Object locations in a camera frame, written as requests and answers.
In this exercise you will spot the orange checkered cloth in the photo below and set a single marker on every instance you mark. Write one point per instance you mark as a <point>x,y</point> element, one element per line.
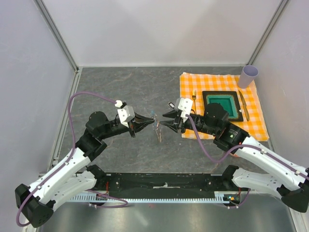
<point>256,126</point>

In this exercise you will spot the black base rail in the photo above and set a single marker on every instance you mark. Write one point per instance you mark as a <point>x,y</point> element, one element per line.
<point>156,185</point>

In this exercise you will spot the green square plate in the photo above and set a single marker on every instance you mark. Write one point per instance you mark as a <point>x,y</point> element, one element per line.
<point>228,100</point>

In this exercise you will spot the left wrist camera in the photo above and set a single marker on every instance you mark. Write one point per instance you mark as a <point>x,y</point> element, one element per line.
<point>125,112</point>

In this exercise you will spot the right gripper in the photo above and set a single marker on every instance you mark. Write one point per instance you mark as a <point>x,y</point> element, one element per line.
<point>175,124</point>

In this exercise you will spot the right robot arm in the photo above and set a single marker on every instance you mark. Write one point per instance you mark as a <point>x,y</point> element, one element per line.
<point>282,179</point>

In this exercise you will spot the slotted cable duct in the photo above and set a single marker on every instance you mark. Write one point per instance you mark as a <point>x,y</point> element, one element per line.
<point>87,197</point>

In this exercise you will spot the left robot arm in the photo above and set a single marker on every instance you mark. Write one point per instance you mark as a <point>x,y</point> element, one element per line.
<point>39,200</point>

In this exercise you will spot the gold knife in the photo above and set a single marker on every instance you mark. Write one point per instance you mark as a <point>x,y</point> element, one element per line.
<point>244,106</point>

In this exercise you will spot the gold fork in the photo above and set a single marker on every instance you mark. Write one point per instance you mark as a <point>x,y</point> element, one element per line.
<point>194,96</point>

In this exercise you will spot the lilac cup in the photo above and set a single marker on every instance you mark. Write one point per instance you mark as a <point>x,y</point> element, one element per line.
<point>248,74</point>

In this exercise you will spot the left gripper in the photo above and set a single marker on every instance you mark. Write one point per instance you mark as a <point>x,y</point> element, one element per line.
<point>135,123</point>

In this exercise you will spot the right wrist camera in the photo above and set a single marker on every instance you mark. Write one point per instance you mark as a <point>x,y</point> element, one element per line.
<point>184,105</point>

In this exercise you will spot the black key tag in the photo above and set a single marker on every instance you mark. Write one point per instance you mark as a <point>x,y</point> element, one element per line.
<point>171,105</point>

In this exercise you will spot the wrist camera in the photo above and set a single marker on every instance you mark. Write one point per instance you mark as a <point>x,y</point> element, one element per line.
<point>184,105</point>
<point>125,112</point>

